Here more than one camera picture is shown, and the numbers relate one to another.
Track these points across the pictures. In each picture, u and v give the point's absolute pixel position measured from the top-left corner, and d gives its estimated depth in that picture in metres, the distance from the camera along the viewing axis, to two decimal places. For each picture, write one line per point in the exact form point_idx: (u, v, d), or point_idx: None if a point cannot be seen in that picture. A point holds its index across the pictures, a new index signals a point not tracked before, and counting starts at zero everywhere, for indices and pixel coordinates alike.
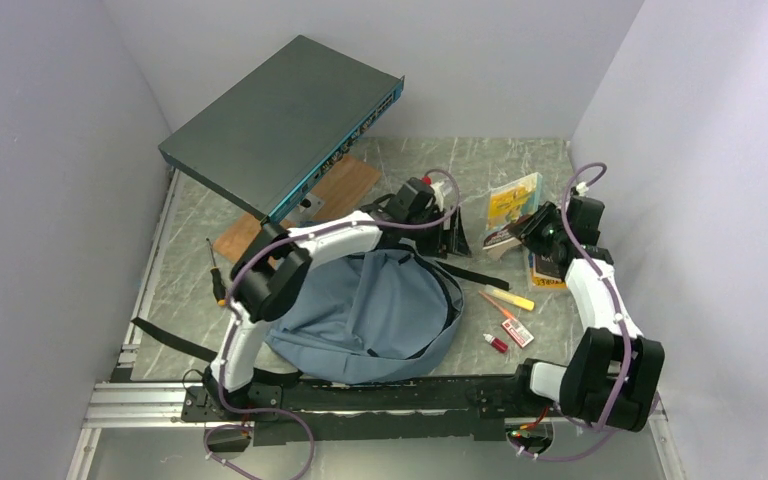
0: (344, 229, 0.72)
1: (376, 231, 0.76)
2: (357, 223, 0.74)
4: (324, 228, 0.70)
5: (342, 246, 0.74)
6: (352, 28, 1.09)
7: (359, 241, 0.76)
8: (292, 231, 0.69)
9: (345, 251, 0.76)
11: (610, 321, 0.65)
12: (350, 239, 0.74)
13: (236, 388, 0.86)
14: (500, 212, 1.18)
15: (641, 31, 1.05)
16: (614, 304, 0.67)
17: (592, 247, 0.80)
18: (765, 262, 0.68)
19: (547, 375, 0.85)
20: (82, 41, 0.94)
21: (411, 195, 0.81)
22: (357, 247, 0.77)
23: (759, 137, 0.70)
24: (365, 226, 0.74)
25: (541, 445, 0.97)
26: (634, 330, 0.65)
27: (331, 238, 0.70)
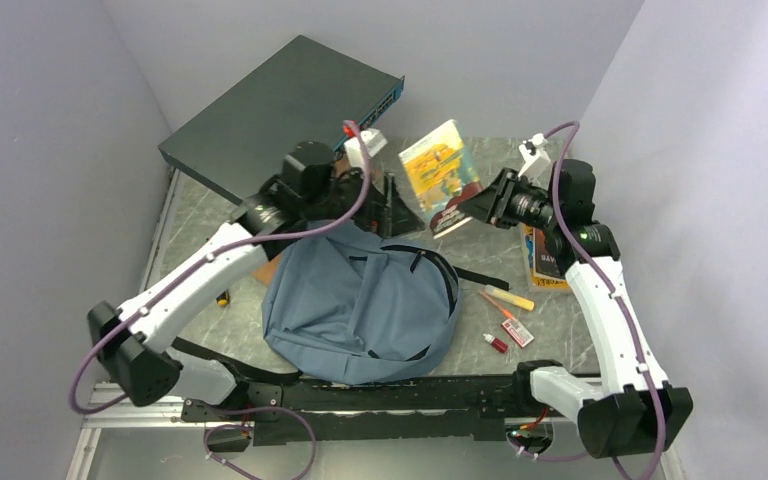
0: (199, 274, 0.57)
1: (249, 251, 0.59)
2: (214, 255, 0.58)
4: (164, 291, 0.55)
5: (211, 288, 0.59)
6: (352, 27, 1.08)
7: (237, 265, 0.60)
8: (126, 308, 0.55)
9: (224, 285, 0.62)
11: (630, 370, 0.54)
12: (215, 278, 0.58)
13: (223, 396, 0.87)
14: (431, 181, 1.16)
15: (642, 31, 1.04)
16: (633, 343, 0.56)
17: (590, 232, 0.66)
18: (766, 267, 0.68)
19: (549, 386, 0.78)
20: (81, 39, 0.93)
21: (298, 176, 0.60)
22: (242, 272, 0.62)
23: (761, 141, 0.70)
24: (229, 254, 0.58)
25: (541, 444, 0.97)
26: (659, 374, 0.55)
27: (183, 294, 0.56)
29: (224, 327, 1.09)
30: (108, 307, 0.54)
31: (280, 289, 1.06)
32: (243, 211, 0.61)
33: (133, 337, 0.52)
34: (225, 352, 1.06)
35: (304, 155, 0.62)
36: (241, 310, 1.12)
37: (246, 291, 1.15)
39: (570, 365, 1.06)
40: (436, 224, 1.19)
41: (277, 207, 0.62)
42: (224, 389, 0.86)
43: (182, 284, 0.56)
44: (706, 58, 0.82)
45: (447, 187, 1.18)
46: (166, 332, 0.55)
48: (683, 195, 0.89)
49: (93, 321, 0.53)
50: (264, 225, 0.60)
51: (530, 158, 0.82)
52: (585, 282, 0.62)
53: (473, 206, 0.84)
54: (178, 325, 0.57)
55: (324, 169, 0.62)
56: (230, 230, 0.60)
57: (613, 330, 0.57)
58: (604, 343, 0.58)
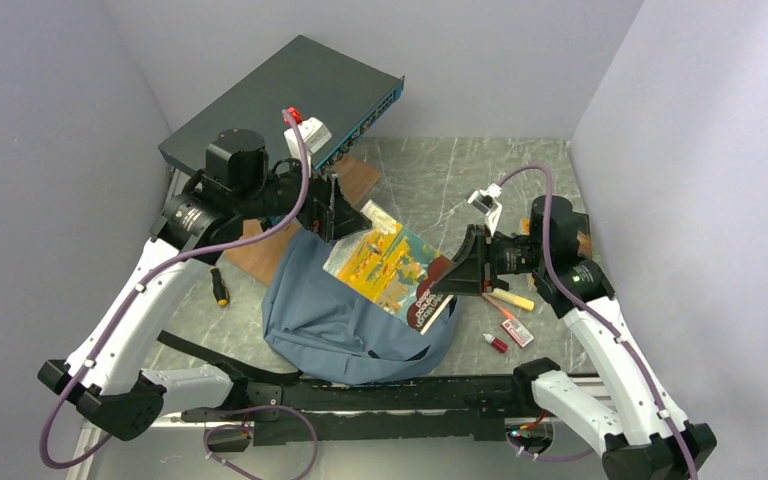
0: (135, 308, 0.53)
1: (179, 267, 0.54)
2: (144, 284, 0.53)
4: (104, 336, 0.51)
5: (157, 317, 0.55)
6: (352, 27, 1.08)
7: (176, 282, 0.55)
8: (72, 364, 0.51)
9: (172, 307, 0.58)
11: (652, 416, 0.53)
12: (155, 306, 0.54)
13: (223, 396, 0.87)
14: (382, 279, 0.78)
15: (641, 32, 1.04)
16: (647, 387, 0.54)
17: (579, 271, 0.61)
18: (763, 267, 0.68)
19: (557, 401, 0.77)
20: (81, 39, 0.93)
21: (225, 164, 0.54)
22: (184, 288, 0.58)
23: (759, 141, 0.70)
24: (161, 277, 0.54)
25: (541, 444, 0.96)
26: (679, 414, 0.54)
27: (125, 333, 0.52)
29: (224, 326, 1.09)
30: (51, 365, 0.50)
31: (280, 290, 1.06)
32: (164, 222, 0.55)
33: (88, 391, 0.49)
34: (225, 352, 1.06)
35: (228, 140, 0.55)
36: (241, 310, 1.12)
37: (246, 292, 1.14)
39: (570, 365, 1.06)
40: (416, 320, 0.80)
41: (203, 207, 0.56)
42: (220, 396, 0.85)
43: (122, 322, 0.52)
44: (705, 59, 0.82)
45: (406, 276, 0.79)
46: (121, 377, 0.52)
48: (682, 195, 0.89)
49: (44, 382, 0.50)
50: (190, 233, 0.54)
51: (495, 213, 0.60)
52: (587, 330, 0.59)
53: (457, 281, 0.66)
54: (134, 364, 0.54)
55: (255, 156, 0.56)
56: (155, 249, 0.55)
57: (627, 375, 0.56)
58: (618, 389, 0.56)
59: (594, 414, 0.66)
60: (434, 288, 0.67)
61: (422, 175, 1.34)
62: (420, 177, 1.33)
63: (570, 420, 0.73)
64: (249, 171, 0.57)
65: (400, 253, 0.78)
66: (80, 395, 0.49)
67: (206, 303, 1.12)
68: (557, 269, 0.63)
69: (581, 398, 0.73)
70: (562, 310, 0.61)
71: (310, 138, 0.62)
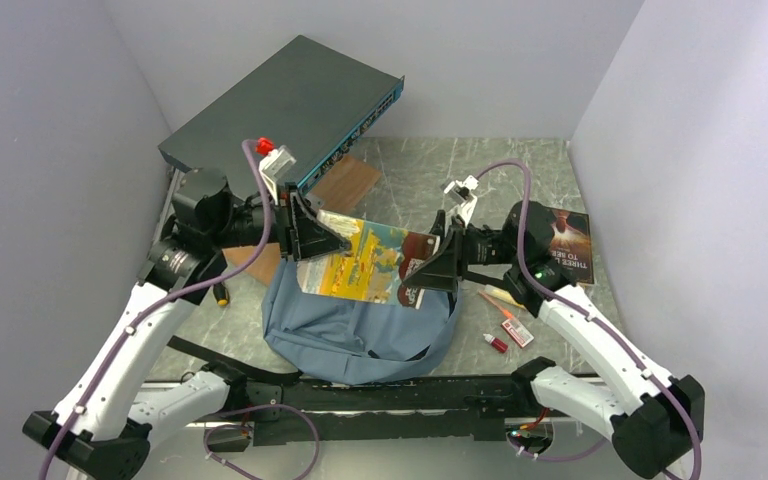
0: (127, 350, 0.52)
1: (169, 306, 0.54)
2: (135, 326, 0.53)
4: (93, 381, 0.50)
5: (147, 358, 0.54)
6: (352, 26, 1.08)
7: (167, 324, 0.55)
8: (61, 410, 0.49)
9: (161, 347, 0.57)
11: (637, 379, 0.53)
12: (146, 347, 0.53)
13: (222, 399, 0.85)
14: (364, 278, 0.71)
15: (642, 32, 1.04)
16: (626, 353, 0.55)
17: (547, 268, 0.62)
18: (761, 268, 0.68)
19: (558, 396, 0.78)
20: (82, 39, 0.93)
21: (190, 211, 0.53)
22: (172, 329, 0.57)
23: (760, 142, 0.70)
24: (151, 318, 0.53)
25: (541, 444, 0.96)
26: (662, 371, 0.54)
27: (116, 376, 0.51)
29: (224, 326, 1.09)
30: (38, 416, 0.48)
31: (280, 289, 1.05)
32: (151, 266, 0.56)
33: (79, 438, 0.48)
34: (224, 352, 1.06)
35: (191, 186, 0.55)
36: (241, 310, 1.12)
37: (246, 292, 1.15)
39: (570, 365, 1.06)
40: (408, 298, 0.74)
41: (188, 250, 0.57)
42: (219, 401, 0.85)
43: (113, 365, 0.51)
44: (703, 60, 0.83)
45: (386, 265, 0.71)
46: (112, 421, 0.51)
48: (682, 196, 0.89)
49: (30, 434, 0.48)
50: (177, 274, 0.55)
51: (471, 204, 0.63)
52: (560, 316, 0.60)
53: (430, 275, 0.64)
54: (124, 408, 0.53)
55: (220, 196, 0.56)
56: (143, 291, 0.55)
57: (605, 349, 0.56)
58: (602, 362, 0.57)
59: (596, 400, 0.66)
60: (409, 283, 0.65)
61: (422, 175, 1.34)
62: (420, 177, 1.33)
63: (571, 408, 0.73)
64: (218, 212, 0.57)
65: (374, 248, 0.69)
66: (70, 444, 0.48)
67: (205, 303, 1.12)
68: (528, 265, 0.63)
69: (583, 388, 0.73)
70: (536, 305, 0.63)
71: (272, 172, 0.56)
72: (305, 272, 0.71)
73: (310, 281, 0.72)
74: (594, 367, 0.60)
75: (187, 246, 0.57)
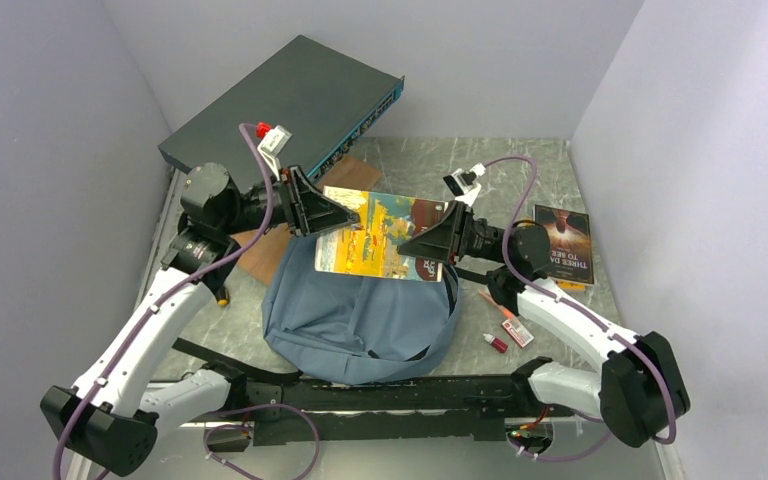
0: (149, 327, 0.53)
1: (191, 288, 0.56)
2: (159, 304, 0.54)
4: (116, 356, 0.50)
5: (166, 341, 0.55)
6: (352, 27, 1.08)
7: (187, 306, 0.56)
8: (80, 386, 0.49)
9: (178, 334, 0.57)
11: (604, 341, 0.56)
12: (167, 329, 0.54)
13: (222, 397, 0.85)
14: (378, 252, 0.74)
15: (641, 32, 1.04)
16: (592, 320, 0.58)
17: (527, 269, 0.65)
18: (760, 267, 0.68)
19: (553, 385, 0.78)
20: (82, 39, 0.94)
21: (198, 209, 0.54)
22: (190, 317, 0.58)
23: (759, 142, 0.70)
24: (174, 298, 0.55)
25: (541, 444, 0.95)
26: (627, 331, 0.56)
27: (139, 351, 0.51)
29: (224, 326, 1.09)
30: (57, 389, 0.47)
31: (280, 289, 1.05)
32: (174, 253, 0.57)
33: (98, 409, 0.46)
34: (225, 352, 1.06)
35: (199, 184, 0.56)
36: (241, 310, 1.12)
37: (246, 292, 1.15)
39: (570, 365, 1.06)
40: (428, 271, 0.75)
41: (208, 240, 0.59)
42: (220, 397, 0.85)
43: (135, 342, 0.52)
44: (703, 60, 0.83)
45: (397, 236, 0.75)
46: (129, 400, 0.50)
48: (681, 195, 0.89)
49: (47, 409, 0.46)
50: (199, 262, 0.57)
51: (474, 191, 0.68)
52: (532, 304, 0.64)
53: (426, 246, 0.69)
54: (140, 390, 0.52)
55: (226, 193, 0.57)
56: (166, 274, 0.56)
57: (572, 321, 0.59)
58: (574, 337, 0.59)
59: (587, 383, 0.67)
60: (403, 250, 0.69)
61: (422, 175, 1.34)
62: (420, 177, 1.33)
63: (567, 395, 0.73)
64: (228, 203, 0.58)
65: (382, 219, 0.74)
66: (87, 417, 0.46)
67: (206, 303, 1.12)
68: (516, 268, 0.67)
69: (579, 375, 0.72)
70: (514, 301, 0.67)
71: (270, 149, 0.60)
72: (319, 250, 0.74)
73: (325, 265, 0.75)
74: (576, 350, 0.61)
75: (206, 236, 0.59)
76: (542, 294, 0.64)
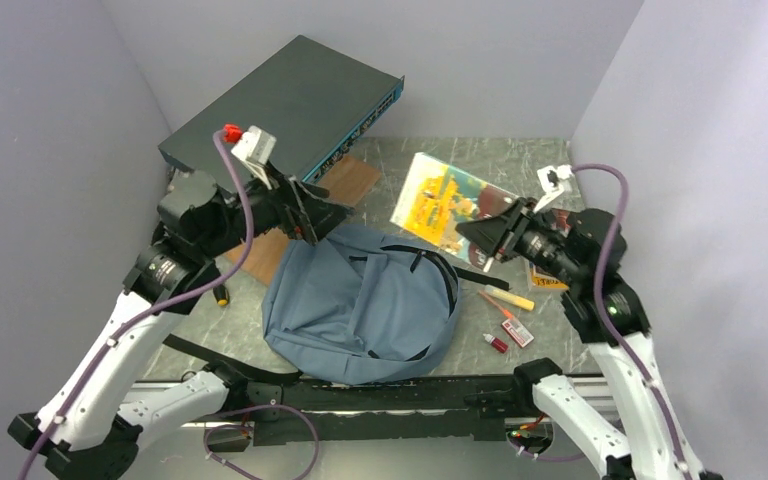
0: (107, 363, 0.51)
1: (154, 318, 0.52)
2: (117, 339, 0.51)
4: (74, 390, 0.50)
5: (131, 368, 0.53)
6: (352, 26, 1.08)
7: (149, 336, 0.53)
8: (42, 414, 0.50)
9: (147, 356, 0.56)
11: (668, 466, 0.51)
12: (128, 359, 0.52)
13: (220, 401, 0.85)
14: (447, 224, 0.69)
15: (641, 32, 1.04)
16: (670, 437, 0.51)
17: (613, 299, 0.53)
18: (758, 268, 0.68)
19: (557, 416, 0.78)
20: (82, 39, 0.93)
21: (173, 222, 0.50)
22: (159, 338, 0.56)
23: (758, 143, 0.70)
24: (133, 332, 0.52)
25: (541, 445, 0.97)
26: (696, 463, 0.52)
27: (96, 388, 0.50)
29: (224, 326, 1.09)
30: (21, 420, 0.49)
31: (280, 289, 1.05)
32: (138, 273, 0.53)
33: (56, 447, 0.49)
34: (225, 352, 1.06)
35: (183, 193, 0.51)
36: (241, 310, 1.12)
37: (245, 291, 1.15)
39: (570, 365, 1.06)
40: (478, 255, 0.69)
41: (180, 256, 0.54)
42: (220, 401, 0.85)
43: (92, 378, 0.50)
44: (703, 61, 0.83)
45: (468, 216, 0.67)
46: (91, 432, 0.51)
48: (681, 195, 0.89)
49: (14, 436, 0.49)
50: (163, 285, 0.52)
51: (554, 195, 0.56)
52: (616, 369, 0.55)
53: (480, 233, 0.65)
54: (106, 416, 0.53)
55: (210, 206, 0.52)
56: (129, 300, 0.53)
57: (650, 424, 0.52)
58: (637, 427, 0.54)
59: (596, 431, 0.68)
60: (462, 230, 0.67)
61: None
62: None
63: (567, 427, 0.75)
64: (210, 217, 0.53)
65: None
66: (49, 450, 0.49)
67: (206, 303, 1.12)
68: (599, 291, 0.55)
69: (582, 409, 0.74)
70: (596, 338, 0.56)
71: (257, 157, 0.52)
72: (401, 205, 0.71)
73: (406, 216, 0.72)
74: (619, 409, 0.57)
75: (179, 251, 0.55)
76: (632, 365, 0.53)
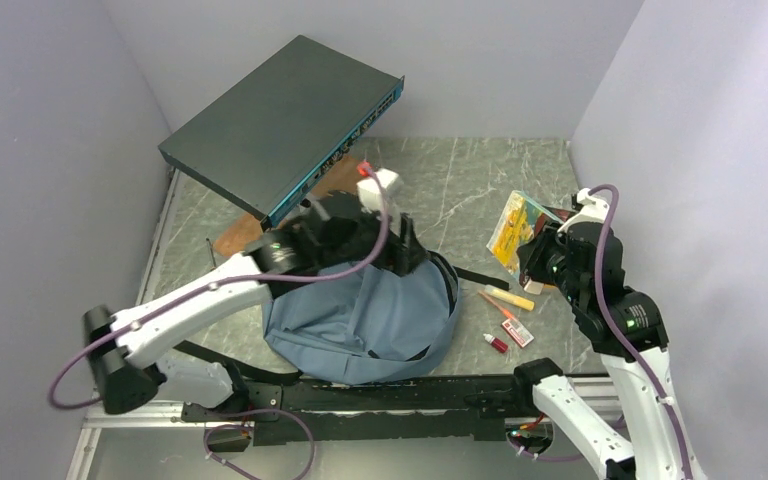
0: (199, 299, 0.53)
1: (255, 285, 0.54)
2: (219, 285, 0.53)
4: (163, 306, 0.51)
5: (209, 315, 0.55)
6: (352, 26, 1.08)
7: (235, 301, 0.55)
8: (119, 317, 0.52)
9: (223, 314, 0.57)
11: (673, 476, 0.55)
12: (214, 307, 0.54)
13: (225, 394, 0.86)
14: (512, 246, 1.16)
15: (641, 32, 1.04)
16: (678, 451, 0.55)
17: (631, 312, 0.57)
18: (759, 267, 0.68)
19: (558, 416, 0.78)
20: (82, 38, 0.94)
21: (319, 221, 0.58)
22: (240, 307, 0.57)
23: (758, 142, 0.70)
24: (234, 286, 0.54)
25: (541, 444, 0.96)
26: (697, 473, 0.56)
27: (178, 316, 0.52)
29: (224, 326, 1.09)
30: (103, 314, 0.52)
31: None
32: (259, 245, 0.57)
33: (116, 350, 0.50)
34: (225, 352, 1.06)
35: (331, 204, 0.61)
36: (241, 310, 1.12)
37: None
39: (569, 365, 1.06)
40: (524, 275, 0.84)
41: (295, 248, 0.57)
42: (215, 403, 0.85)
43: (179, 307, 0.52)
44: (703, 61, 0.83)
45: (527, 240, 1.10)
46: (149, 351, 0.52)
48: (681, 195, 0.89)
49: (87, 324, 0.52)
50: (274, 265, 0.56)
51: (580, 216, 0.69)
52: (630, 383, 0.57)
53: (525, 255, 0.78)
54: (164, 346, 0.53)
55: (348, 222, 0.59)
56: (241, 261, 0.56)
57: (661, 439, 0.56)
58: (645, 439, 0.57)
59: (595, 434, 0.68)
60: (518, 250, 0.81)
61: (422, 175, 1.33)
62: (420, 177, 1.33)
63: (567, 427, 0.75)
64: (341, 230, 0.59)
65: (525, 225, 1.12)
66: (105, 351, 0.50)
67: None
68: (609, 302, 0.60)
69: (583, 412, 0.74)
70: (613, 349, 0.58)
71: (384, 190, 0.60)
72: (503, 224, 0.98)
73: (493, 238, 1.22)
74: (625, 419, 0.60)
75: (297, 244, 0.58)
76: (646, 381, 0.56)
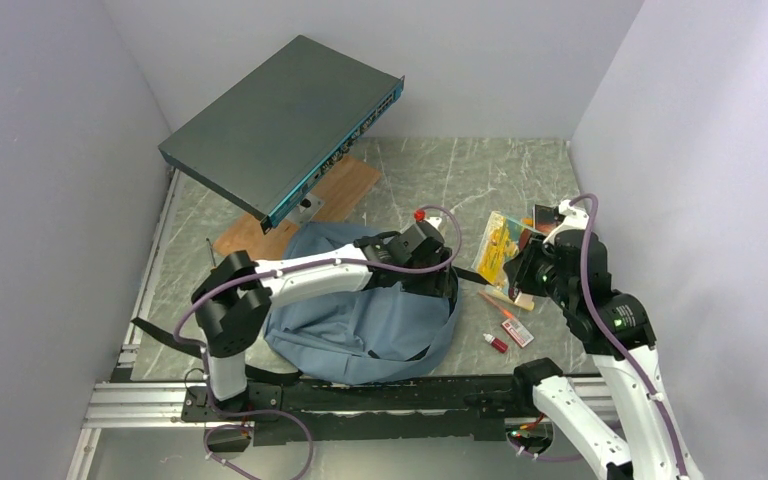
0: (325, 268, 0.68)
1: (365, 271, 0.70)
2: (343, 262, 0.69)
4: (301, 265, 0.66)
5: (321, 283, 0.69)
6: (351, 27, 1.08)
7: (343, 279, 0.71)
8: (259, 266, 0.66)
9: (323, 287, 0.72)
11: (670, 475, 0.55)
12: (330, 278, 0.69)
13: (234, 386, 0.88)
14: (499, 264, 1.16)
15: (640, 33, 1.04)
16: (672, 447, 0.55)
17: (618, 312, 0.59)
18: (759, 267, 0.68)
19: (559, 419, 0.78)
20: (82, 39, 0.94)
21: (418, 238, 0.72)
22: (333, 286, 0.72)
23: (757, 142, 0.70)
24: (351, 266, 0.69)
25: (541, 444, 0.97)
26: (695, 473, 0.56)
27: (307, 276, 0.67)
29: None
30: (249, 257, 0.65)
31: None
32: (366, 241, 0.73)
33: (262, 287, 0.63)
34: None
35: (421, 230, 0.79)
36: None
37: None
39: (569, 365, 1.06)
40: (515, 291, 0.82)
41: (388, 252, 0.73)
42: (220, 398, 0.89)
43: (309, 269, 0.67)
44: (702, 61, 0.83)
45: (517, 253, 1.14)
46: (280, 297, 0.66)
48: (681, 195, 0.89)
49: (233, 262, 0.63)
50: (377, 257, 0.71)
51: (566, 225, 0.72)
52: (621, 382, 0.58)
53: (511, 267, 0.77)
54: (282, 299, 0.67)
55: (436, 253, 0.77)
56: (352, 249, 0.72)
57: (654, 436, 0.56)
58: (639, 438, 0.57)
59: (595, 436, 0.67)
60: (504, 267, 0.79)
61: (422, 175, 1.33)
62: (420, 177, 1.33)
63: (567, 430, 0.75)
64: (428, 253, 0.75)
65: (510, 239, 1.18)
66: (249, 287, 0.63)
67: None
68: (598, 304, 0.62)
69: (583, 413, 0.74)
70: (602, 349, 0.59)
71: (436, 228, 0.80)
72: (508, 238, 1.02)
73: (476, 257, 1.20)
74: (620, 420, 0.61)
75: (389, 251, 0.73)
76: (636, 378, 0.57)
